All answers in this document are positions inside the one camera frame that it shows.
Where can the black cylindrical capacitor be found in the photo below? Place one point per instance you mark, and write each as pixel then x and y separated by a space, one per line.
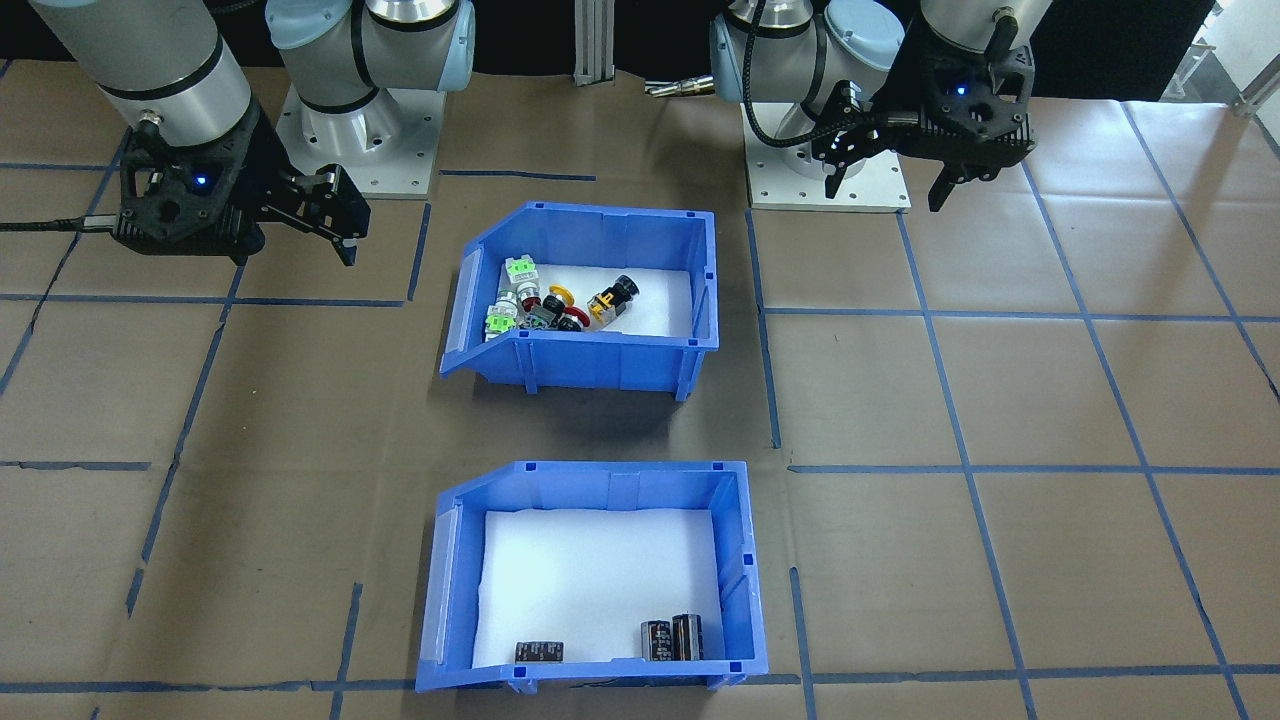
pixel 538 652
pixel 656 642
pixel 688 638

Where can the aluminium frame bar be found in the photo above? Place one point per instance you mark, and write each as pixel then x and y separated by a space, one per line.
pixel 1258 95

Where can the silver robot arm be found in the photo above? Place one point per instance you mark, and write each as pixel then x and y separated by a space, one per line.
pixel 860 40
pixel 150 50

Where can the silver metal connector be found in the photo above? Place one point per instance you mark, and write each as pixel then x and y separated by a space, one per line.
pixel 680 88

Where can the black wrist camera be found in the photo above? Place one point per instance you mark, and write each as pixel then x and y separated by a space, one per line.
pixel 170 235
pixel 975 135

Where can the black button with yellow block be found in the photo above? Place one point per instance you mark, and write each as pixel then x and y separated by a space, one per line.
pixel 607 303

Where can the aluminium profile bar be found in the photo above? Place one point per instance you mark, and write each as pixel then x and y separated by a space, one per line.
pixel 595 40

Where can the red mushroom push button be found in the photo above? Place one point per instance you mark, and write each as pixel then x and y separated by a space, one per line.
pixel 572 322

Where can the push button with green block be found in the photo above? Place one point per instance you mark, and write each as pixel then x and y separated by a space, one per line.
pixel 499 320
pixel 518 270

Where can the blue plastic storage bin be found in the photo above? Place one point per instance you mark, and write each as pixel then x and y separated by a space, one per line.
pixel 600 485
pixel 590 360

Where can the white square base plate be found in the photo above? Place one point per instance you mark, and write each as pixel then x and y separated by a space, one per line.
pixel 780 185
pixel 400 160

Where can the yellow mushroom push button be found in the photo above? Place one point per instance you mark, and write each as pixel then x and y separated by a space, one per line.
pixel 558 293

